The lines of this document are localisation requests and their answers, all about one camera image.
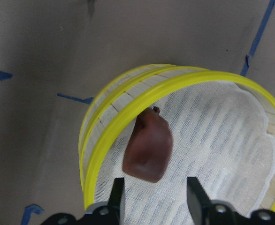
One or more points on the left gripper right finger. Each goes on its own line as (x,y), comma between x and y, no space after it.
(198,201)

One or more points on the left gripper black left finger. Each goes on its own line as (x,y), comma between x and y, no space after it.
(116,202)

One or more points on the yellow steamer layer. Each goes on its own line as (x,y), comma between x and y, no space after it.
(115,107)
(223,127)

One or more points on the brown bun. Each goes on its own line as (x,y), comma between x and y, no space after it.
(149,148)

